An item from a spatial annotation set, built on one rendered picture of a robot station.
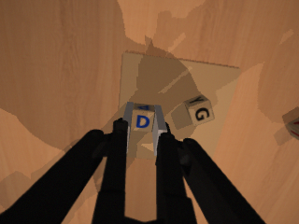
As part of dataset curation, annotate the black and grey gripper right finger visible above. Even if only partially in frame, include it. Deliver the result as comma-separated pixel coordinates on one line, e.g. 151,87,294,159
152,105,266,224

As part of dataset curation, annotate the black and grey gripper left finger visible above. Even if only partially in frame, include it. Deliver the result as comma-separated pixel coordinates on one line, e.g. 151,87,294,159
0,102,134,224

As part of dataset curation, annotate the tan wooden letter block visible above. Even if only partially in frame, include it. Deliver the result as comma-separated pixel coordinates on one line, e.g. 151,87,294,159
288,118,299,140
184,94,214,126
131,103,155,133

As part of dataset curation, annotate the tan flat mat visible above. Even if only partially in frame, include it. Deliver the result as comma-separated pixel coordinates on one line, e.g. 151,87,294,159
119,52,241,160

